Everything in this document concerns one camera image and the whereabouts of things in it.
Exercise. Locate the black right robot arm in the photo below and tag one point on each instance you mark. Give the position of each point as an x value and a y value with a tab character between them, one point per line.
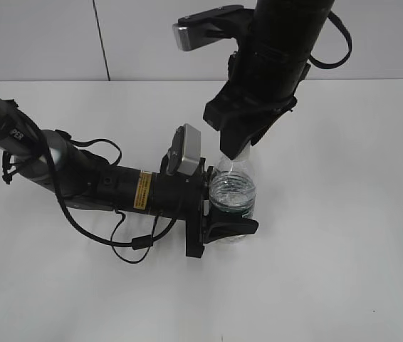
288	25

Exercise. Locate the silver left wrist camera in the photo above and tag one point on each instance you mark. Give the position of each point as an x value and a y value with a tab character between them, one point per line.
185	151

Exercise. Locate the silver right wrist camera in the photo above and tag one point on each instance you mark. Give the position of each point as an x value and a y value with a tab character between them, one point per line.
225	22

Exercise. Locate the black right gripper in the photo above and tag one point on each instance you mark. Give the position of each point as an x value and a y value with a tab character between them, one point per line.
261	87

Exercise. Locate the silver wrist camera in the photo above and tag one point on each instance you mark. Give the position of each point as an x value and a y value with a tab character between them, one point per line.
185	151
225	22

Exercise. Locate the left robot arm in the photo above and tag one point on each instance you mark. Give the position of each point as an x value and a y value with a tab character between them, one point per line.
83	180

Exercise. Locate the clear Cestbon water bottle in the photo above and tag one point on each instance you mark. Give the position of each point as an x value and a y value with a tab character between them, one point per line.
232	193

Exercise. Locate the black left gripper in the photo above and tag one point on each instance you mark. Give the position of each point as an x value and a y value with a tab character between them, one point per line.
182	197

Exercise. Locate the white green bottle cap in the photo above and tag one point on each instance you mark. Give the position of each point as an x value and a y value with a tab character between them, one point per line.
244	154

